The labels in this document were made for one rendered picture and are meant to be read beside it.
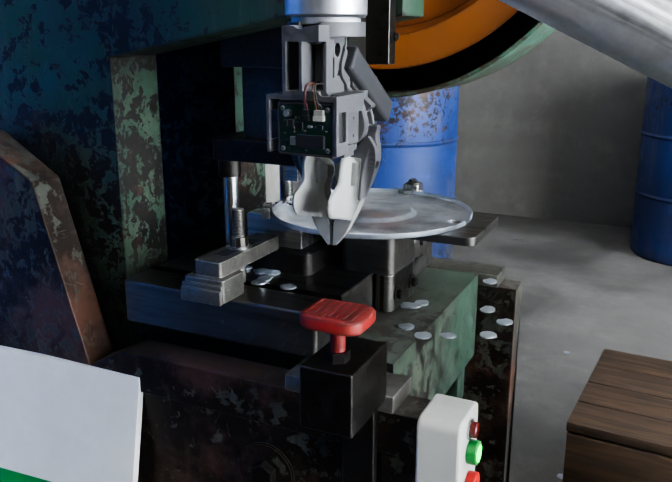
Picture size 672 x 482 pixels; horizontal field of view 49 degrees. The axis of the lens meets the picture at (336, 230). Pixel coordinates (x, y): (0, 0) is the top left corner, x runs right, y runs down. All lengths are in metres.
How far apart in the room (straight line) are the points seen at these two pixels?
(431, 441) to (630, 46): 0.46
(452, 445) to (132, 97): 0.63
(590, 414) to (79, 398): 0.91
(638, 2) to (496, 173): 3.68
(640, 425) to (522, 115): 3.08
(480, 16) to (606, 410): 0.76
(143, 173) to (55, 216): 0.13
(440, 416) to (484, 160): 3.68
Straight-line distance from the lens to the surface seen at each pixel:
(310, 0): 0.67
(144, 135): 1.11
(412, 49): 1.39
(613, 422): 1.49
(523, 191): 4.45
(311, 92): 0.65
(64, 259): 1.10
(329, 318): 0.75
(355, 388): 0.77
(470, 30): 1.36
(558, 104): 4.35
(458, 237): 0.98
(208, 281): 0.96
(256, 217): 1.10
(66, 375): 1.13
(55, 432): 1.17
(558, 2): 0.80
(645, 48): 0.82
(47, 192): 1.10
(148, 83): 1.12
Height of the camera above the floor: 1.04
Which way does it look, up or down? 15 degrees down
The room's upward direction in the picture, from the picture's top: straight up
